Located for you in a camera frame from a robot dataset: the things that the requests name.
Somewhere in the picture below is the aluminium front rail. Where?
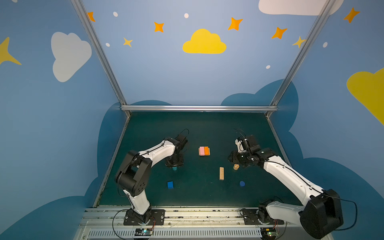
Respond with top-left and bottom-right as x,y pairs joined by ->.
74,206 -> 311,240

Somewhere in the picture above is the natural wood cylinder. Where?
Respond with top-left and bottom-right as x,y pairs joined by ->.
233,164 -> 240,171

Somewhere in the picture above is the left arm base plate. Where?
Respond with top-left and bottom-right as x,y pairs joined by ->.
123,209 -> 165,226

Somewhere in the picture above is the aluminium frame post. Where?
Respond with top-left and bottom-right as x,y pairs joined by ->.
71,0 -> 127,107
266,0 -> 336,120

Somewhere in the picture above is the right controller board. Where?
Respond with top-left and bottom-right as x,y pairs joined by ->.
260,228 -> 278,240

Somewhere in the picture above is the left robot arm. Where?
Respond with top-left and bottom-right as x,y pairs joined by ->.
115,134 -> 188,224

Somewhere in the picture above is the aluminium right frame post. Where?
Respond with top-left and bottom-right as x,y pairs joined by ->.
266,0 -> 336,120

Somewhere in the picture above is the controller board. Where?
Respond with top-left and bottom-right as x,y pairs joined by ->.
134,229 -> 154,238
260,228 -> 278,240

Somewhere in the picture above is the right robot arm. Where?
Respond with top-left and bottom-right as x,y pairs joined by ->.
229,135 -> 344,240

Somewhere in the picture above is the orange wood block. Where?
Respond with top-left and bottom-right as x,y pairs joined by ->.
204,147 -> 210,156

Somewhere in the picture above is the natural wood block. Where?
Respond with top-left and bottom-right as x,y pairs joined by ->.
199,147 -> 211,156
219,167 -> 225,181

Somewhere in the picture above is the left controller board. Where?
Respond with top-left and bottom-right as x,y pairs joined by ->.
134,229 -> 154,238

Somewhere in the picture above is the blue wood cube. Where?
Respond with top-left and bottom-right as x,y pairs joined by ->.
167,181 -> 174,189

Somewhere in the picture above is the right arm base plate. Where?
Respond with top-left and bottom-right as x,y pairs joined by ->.
240,208 -> 285,225

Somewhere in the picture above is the aluminium rear frame bar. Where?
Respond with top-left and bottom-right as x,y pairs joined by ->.
121,105 -> 278,112

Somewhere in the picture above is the aluminium left frame post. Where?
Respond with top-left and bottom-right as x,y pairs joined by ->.
71,0 -> 127,107

